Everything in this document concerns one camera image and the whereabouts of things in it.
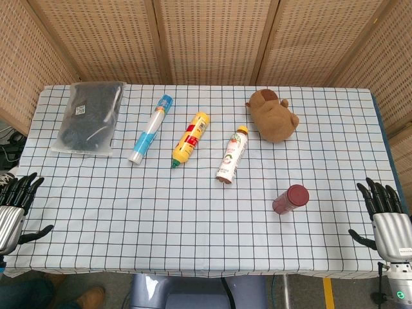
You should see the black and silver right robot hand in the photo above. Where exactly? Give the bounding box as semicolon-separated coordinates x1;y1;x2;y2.
348;177;412;262

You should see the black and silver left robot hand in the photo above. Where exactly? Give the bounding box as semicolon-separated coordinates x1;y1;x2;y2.
0;172;54;257

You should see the red metal thermos bottle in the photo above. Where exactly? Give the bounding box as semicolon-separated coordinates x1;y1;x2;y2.
272;184;310;215

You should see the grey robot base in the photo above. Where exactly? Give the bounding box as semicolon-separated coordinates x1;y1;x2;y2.
130;273;268;309

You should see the black and white sneaker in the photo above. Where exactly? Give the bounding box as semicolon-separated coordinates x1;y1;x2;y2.
0;173;17;191

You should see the blue jeans leg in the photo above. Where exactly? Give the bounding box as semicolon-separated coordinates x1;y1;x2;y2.
0;276;80;309

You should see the brown leather shoe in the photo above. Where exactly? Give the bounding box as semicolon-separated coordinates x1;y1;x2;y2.
75;286;106;308

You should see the metal table leg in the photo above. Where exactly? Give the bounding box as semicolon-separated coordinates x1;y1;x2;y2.
282;275;291;309

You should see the black garment in plastic bag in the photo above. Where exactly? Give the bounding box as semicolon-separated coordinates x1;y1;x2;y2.
50;81;127;158

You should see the brown plush toy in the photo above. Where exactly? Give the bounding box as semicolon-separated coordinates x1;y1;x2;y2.
245;89;300;142

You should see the blue and clear tube bottle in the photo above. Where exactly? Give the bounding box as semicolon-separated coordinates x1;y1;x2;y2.
129;93;175;165

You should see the white checkered tablecloth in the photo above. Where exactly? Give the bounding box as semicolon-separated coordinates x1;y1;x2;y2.
3;84;402;279

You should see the white bottle orange cap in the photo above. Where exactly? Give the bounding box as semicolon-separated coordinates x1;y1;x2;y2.
215;125;249;185

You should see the yellow squeeze bottle green cap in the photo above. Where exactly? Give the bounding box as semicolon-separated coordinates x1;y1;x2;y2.
171;111;211;170

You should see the woven bamboo folding screen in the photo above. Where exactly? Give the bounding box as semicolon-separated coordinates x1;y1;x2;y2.
0;0;412;181

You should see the black right hand cable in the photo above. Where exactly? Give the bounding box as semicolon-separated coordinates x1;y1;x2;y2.
371;262;389;303

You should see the black base cable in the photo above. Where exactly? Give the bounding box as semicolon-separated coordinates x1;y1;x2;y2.
220;278;236;309

